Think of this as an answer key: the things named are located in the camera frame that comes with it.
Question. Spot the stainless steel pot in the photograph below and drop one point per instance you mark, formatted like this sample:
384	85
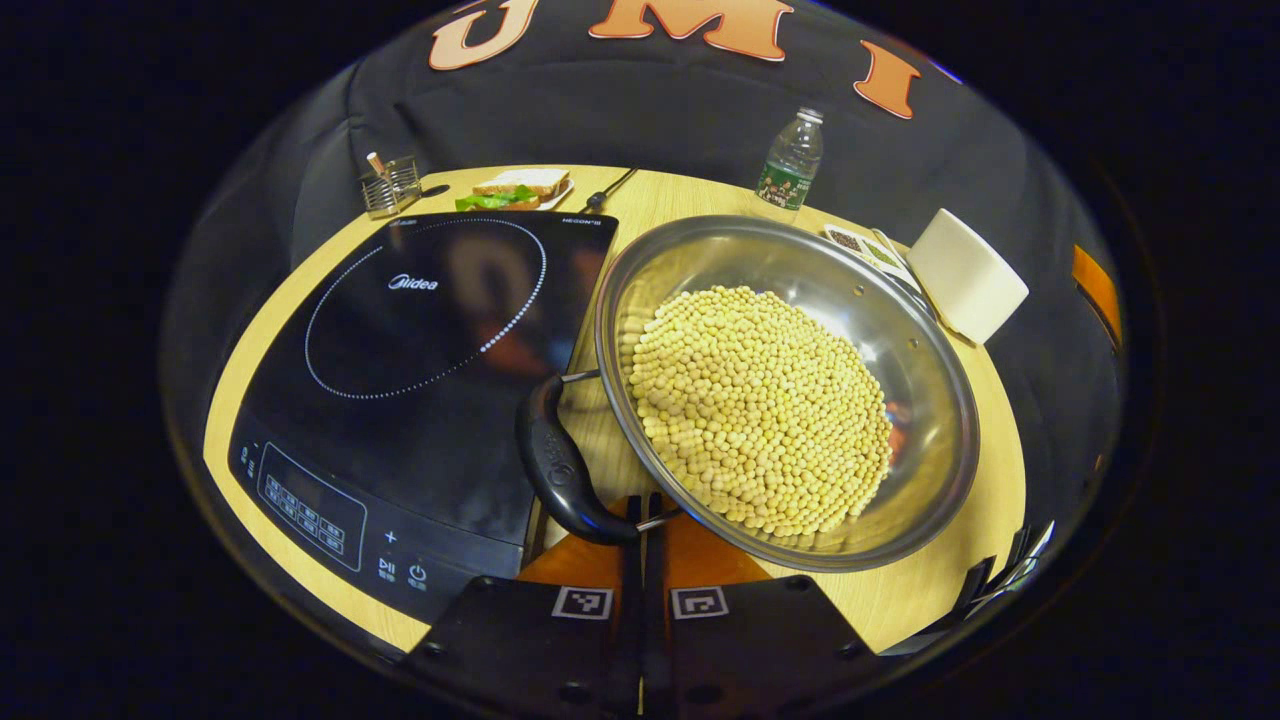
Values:
800	260

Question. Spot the black induction cooktop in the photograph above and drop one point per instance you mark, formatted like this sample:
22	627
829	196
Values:
420	440

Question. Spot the large pile of yellow soybeans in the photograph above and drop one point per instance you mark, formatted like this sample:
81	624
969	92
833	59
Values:
760	410

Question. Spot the portion of green mung beans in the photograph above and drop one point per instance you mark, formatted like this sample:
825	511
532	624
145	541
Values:
884	254

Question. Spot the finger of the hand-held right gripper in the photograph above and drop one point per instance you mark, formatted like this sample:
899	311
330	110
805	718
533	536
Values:
1005	570
1097	295

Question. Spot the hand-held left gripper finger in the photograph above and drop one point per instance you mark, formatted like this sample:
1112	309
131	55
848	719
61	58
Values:
653	620
632	620

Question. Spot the portion of dark red beans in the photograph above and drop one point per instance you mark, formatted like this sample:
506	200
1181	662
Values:
846	240

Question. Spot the wooden stick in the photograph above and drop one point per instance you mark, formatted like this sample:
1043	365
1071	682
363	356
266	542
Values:
376	164

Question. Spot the clear plastic water bottle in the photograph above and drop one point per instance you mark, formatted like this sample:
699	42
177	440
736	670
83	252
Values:
790	170

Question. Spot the small white plate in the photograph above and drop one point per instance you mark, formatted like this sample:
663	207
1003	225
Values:
560	197

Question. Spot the white divided tray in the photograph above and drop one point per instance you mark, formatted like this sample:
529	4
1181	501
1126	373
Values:
865	252

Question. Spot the sandwich with lettuce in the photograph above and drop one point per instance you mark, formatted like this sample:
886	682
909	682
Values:
515	188

